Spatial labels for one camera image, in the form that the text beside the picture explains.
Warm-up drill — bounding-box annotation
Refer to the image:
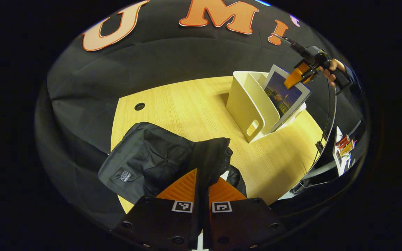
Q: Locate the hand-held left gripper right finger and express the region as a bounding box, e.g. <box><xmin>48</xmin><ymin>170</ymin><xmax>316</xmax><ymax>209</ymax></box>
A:
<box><xmin>208</xmin><ymin>177</ymin><xmax>289</xmax><ymax>250</ymax></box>

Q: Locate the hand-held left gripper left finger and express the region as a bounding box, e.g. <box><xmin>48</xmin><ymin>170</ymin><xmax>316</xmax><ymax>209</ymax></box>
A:
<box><xmin>112</xmin><ymin>169</ymin><xmax>199</xmax><ymax>251</ymax></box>

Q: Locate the blue night city book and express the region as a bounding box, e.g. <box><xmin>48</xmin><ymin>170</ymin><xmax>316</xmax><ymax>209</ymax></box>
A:
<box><xmin>262</xmin><ymin>64</ymin><xmax>311</xmax><ymax>133</ymax></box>

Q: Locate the white bookshelf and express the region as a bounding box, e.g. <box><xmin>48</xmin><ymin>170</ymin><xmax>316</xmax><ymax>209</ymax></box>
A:
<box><xmin>226</xmin><ymin>71</ymin><xmax>308</xmax><ymax>143</ymax></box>

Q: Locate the black schoolbag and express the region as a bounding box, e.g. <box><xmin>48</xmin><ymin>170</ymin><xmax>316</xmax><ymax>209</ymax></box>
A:
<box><xmin>97</xmin><ymin>121</ymin><xmax>247</xmax><ymax>206</ymax></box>

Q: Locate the white side table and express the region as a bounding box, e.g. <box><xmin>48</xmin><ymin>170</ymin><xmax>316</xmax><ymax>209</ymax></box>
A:
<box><xmin>332</xmin><ymin>126</ymin><xmax>357</xmax><ymax>176</ymax></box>

